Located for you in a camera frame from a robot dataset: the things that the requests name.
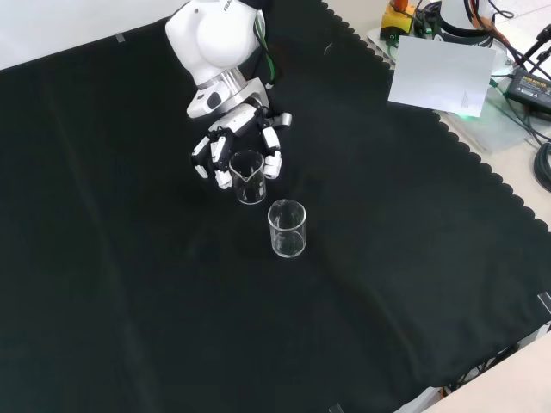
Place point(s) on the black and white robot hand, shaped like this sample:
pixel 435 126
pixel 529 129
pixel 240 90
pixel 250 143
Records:
pixel 241 120

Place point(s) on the black tripod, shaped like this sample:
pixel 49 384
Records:
pixel 538 47

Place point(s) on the black table cloth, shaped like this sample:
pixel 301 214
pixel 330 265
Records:
pixel 129 258

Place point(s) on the yellow stop button box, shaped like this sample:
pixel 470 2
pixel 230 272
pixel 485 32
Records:
pixel 394 19

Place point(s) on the grey tape strip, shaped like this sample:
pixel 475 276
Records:
pixel 336 408
pixel 120 38
pixel 546 303

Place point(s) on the grey base plate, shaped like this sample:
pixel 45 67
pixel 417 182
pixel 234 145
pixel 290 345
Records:
pixel 499 129

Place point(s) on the pale board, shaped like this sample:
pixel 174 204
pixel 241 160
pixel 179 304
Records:
pixel 439 73

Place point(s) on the black power adapter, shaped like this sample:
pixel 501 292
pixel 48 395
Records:
pixel 529 88

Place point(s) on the clear glass beaker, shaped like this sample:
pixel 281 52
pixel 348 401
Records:
pixel 251 196
pixel 287 252

